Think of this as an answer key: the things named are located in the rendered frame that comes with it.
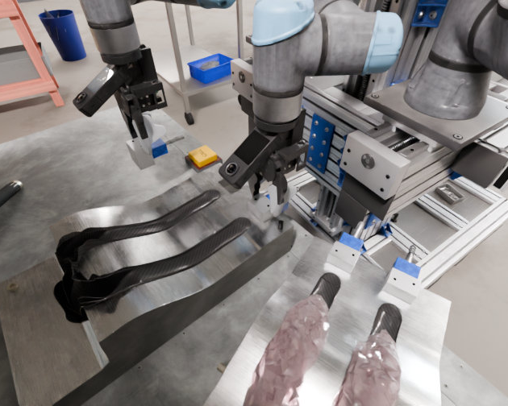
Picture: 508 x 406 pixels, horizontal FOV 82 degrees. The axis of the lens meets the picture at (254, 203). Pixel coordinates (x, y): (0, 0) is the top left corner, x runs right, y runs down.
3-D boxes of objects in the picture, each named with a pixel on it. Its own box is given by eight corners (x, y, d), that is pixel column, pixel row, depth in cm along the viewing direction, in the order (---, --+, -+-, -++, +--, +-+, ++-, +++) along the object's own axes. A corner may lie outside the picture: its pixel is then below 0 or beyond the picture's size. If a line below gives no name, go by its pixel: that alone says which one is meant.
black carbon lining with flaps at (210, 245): (214, 192, 68) (209, 159, 61) (258, 234, 59) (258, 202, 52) (53, 277, 53) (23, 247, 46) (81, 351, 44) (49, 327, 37)
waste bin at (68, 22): (47, 60, 351) (24, 12, 315) (71, 49, 375) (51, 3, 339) (75, 64, 342) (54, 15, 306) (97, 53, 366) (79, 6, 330)
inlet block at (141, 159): (180, 140, 76) (176, 122, 72) (189, 149, 74) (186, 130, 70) (132, 160, 70) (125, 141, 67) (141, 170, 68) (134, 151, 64)
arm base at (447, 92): (430, 80, 70) (450, 35, 62) (495, 106, 61) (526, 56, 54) (388, 97, 64) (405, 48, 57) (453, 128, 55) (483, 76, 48)
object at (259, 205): (291, 190, 69) (293, 172, 65) (306, 202, 66) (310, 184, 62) (247, 217, 63) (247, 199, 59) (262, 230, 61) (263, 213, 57)
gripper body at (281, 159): (306, 170, 55) (315, 112, 46) (272, 190, 51) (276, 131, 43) (278, 151, 59) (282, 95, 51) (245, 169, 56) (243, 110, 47)
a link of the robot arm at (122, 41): (97, 33, 46) (81, 21, 51) (107, 63, 50) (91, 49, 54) (141, 23, 50) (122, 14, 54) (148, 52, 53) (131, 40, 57)
